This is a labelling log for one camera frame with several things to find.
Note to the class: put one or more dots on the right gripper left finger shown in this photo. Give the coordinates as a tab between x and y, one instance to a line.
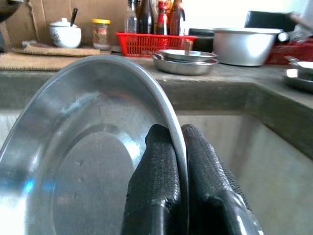
156	176

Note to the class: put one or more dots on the tall dark sauce bottle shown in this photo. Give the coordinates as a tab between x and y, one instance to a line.
145	19

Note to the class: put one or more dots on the flat cardboard mat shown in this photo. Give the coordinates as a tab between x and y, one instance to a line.
29	62

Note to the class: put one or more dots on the red plastic basin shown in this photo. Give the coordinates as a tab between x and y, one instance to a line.
293	52

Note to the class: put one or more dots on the folded cardboard mat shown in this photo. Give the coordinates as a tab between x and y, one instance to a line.
61	52

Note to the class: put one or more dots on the wooden chopstick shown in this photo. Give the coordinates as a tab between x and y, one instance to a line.
188	45

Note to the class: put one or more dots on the clear bottle black cap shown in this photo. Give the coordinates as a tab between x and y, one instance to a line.
130	23

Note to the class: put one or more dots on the red plastic basket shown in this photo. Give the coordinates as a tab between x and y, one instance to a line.
137	45

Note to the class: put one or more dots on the aluminium cooking pot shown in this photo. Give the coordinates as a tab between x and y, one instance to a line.
244	49

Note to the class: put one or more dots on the deep steel bowl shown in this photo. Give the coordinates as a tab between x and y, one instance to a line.
300	82

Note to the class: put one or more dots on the brown cardboard wall sheet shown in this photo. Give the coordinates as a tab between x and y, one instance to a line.
97	9

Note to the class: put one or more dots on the small red capped bottle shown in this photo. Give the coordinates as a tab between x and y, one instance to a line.
162	22

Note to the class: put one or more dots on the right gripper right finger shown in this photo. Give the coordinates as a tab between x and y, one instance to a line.
210	191

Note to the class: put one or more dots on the white ceramic lidded jar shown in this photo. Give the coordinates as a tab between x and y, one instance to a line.
64	35

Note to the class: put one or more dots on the black box appliance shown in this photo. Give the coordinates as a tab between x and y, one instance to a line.
266	20

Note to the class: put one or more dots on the glass jar yellow lid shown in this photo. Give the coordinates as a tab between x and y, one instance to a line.
100	36

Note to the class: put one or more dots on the stainless steel plate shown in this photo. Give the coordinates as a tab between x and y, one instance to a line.
190	55
183	69
304	64
73	122

